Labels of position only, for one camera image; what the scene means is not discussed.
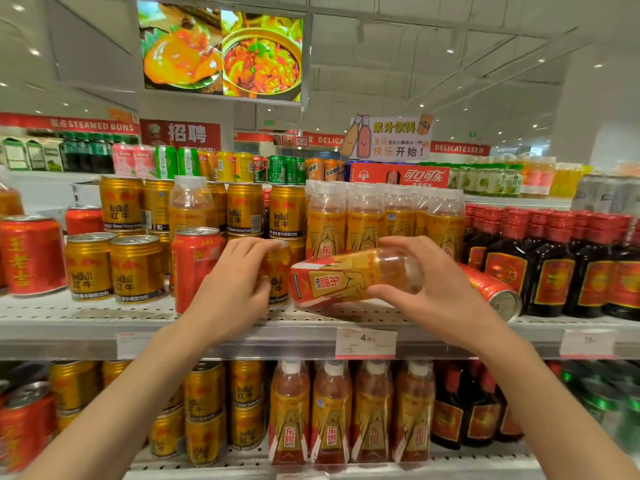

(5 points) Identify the person's right hand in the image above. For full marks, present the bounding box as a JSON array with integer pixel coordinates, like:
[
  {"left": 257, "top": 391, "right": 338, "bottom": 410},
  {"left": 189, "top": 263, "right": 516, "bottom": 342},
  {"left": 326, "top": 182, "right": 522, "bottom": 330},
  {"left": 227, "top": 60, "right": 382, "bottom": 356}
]
[{"left": 367, "top": 236, "right": 502, "bottom": 353}]

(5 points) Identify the person's left hand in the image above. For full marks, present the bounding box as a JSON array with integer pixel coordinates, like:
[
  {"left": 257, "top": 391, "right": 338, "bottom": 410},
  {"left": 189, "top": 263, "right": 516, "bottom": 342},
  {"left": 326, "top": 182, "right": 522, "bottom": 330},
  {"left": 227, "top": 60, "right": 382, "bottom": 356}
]
[{"left": 181, "top": 237, "right": 284, "bottom": 349}]

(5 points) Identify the gold drink can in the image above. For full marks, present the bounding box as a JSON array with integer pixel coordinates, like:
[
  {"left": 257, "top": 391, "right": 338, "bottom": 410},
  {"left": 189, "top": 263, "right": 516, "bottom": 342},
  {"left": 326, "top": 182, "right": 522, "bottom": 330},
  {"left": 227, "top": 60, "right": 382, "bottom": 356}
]
[{"left": 257, "top": 241, "right": 293, "bottom": 306}]

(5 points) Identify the amber sports drink bottle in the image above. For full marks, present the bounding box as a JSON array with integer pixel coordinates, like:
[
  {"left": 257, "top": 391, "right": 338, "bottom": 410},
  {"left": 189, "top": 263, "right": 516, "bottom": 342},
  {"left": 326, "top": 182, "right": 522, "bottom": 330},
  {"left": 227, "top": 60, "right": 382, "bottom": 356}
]
[
  {"left": 269, "top": 360, "right": 311, "bottom": 465},
  {"left": 289, "top": 247, "right": 426, "bottom": 310},
  {"left": 169, "top": 176, "right": 215, "bottom": 236},
  {"left": 351, "top": 361, "right": 394, "bottom": 464},
  {"left": 311, "top": 361, "right": 352, "bottom": 466},
  {"left": 393, "top": 361, "right": 436, "bottom": 464}
]

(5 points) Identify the person's left forearm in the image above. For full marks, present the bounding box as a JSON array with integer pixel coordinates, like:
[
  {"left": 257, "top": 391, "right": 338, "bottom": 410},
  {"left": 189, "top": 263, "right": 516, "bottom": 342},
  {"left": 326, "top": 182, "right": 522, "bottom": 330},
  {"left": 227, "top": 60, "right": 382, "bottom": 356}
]
[{"left": 17, "top": 315, "right": 242, "bottom": 480}]

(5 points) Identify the person's right forearm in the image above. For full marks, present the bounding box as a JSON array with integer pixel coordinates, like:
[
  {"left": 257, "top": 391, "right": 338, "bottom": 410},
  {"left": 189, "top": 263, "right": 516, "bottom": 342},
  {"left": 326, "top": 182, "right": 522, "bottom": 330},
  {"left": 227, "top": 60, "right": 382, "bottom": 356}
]
[{"left": 467, "top": 319, "right": 640, "bottom": 480}]

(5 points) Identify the white price tag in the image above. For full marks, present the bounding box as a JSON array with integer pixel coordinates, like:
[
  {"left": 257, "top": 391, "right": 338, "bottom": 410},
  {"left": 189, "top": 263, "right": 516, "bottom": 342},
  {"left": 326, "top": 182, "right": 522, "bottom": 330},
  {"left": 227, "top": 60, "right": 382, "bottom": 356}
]
[
  {"left": 335, "top": 327, "right": 398, "bottom": 360},
  {"left": 115, "top": 332, "right": 152, "bottom": 360},
  {"left": 559, "top": 329, "right": 617, "bottom": 360}
]

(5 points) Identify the red herbal tea can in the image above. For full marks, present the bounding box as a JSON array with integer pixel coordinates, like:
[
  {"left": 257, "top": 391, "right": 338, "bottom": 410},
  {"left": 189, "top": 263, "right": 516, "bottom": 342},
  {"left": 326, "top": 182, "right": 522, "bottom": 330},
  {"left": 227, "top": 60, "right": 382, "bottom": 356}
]
[
  {"left": 171, "top": 227, "right": 227, "bottom": 315},
  {"left": 0, "top": 215, "right": 68, "bottom": 297},
  {"left": 0, "top": 380, "right": 57, "bottom": 474},
  {"left": 65, "top": 206, "right": 105, "bottom": 236},
  {"left": 457, "top": 264, "right": 523, "bottom": 323}
]

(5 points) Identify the row of amber bottles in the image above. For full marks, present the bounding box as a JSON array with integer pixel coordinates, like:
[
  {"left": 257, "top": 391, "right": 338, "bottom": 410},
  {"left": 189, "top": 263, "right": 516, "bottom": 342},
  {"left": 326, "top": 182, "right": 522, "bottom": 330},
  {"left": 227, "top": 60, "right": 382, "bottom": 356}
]
[{"left": 305, "top": 181, "right": 467, "bottom": 261}]

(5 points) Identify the red cola carton box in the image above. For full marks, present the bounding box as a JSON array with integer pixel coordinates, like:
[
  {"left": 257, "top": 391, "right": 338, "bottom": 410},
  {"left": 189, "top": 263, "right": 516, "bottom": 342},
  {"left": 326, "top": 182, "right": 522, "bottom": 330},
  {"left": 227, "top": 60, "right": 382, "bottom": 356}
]
[{"left": 349, "top": 162, "right": 452, "bottom": 189}]

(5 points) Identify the row of mixed colourful cans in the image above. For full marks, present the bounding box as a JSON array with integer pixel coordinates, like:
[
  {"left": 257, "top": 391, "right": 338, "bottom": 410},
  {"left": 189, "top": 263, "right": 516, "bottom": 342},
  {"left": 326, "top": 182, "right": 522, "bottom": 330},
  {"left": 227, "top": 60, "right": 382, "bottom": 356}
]
[{"left": 112, "top": 144, "right": 347, "bottom": 185}]

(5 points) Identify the group of gold cans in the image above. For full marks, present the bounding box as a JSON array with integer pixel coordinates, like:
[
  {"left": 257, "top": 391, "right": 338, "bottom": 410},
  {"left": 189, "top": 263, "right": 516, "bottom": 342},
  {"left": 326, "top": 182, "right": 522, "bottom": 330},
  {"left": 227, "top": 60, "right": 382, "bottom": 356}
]
[
  {"left": 65, "top": 175, "right": 307, "bottom": 305},
  {"left": 49, "top": 360, "right": 267, "bottom": 467}
]

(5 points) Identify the dark red-capped sauce bottle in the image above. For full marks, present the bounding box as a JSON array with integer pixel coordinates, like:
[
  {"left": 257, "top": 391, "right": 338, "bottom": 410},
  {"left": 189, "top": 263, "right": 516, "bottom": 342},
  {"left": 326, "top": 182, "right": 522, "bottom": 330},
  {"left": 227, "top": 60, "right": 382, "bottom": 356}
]
[
  {"left": 495, "top": 387, "right": 525, "bottom": 443},
  {"left": 431, "top": 362, "right": 465, "bottom": 450},
  {"left": 462, "top": 362, "right": 502, "bottom": 448}
]

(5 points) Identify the white juice sign with bottles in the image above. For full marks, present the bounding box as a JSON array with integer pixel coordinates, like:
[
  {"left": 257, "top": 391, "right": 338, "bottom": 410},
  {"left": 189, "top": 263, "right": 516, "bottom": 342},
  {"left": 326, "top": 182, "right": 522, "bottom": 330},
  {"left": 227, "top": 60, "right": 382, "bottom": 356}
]
[{"left": 339, "top": 114, "right": 434, "bottom": 163}]

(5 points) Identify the row of pale green bottles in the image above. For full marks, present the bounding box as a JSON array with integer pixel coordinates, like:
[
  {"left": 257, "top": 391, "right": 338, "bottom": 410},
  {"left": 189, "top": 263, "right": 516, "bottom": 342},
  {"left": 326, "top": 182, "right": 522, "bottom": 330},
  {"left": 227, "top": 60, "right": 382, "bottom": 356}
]
[{"left": 447, "top": 157, "right": 585, "bottom": 199}]

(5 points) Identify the row of dark red-capped bottles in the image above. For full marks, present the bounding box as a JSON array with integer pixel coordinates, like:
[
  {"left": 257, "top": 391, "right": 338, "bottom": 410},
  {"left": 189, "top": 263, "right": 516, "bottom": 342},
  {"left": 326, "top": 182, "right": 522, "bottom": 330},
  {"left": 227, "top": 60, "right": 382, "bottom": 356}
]
[{"left": 462, "top": 205, "right": 640, "bottom": 321}]

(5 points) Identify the red sign with chef picture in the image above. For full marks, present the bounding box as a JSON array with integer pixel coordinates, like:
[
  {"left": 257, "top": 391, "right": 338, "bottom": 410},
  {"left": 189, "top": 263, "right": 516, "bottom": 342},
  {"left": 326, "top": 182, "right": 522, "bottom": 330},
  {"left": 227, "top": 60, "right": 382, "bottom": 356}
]
[{"left": 140, "top": 119, "right": 222, "bottom": 152}]

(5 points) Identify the white metal shelving unit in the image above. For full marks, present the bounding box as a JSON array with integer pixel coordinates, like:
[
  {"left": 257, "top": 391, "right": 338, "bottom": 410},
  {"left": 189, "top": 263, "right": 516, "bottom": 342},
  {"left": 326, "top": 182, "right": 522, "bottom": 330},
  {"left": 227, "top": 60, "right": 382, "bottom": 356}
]
[{"left": 0, "top": 167, "right": 640, "bottom": 480}]

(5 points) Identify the group of silver cans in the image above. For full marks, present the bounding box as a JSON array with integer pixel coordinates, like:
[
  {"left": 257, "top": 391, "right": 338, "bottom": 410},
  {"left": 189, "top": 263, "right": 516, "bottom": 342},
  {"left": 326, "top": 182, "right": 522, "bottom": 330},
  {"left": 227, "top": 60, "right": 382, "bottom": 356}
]
[{"left": 571, "top": 174, "right": 640, "bottom": 218}]

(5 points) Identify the group of green cans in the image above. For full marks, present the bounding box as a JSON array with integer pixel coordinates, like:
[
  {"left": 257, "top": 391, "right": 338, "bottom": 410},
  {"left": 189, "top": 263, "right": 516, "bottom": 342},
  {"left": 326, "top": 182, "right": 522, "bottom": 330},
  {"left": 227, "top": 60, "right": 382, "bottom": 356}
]
[{"left": 559, "top": 362, "right": 640, "bottom": 458}]

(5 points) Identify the hanging food display screen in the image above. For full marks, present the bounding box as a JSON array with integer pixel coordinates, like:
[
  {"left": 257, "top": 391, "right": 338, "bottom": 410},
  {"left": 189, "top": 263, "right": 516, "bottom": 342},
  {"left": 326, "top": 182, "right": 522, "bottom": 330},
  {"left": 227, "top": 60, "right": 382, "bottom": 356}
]
[{"left": 136, "top": 0, "right": 307, "bottom": 104}]

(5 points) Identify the row of green cartons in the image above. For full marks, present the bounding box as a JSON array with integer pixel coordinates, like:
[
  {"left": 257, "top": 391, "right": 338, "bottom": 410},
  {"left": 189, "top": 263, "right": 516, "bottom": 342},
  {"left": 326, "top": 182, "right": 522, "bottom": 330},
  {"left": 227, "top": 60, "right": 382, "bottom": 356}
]
[{"left": 0, "top": 134, "right": 115, "bottom": 174}]

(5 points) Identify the long red banner sign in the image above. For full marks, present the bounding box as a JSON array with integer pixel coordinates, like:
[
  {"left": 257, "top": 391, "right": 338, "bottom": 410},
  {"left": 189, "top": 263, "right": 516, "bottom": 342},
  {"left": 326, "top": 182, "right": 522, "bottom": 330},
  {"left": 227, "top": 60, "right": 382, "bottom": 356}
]
[{"left": 0, "top": 112, "right": 142, "bottom": 136}]

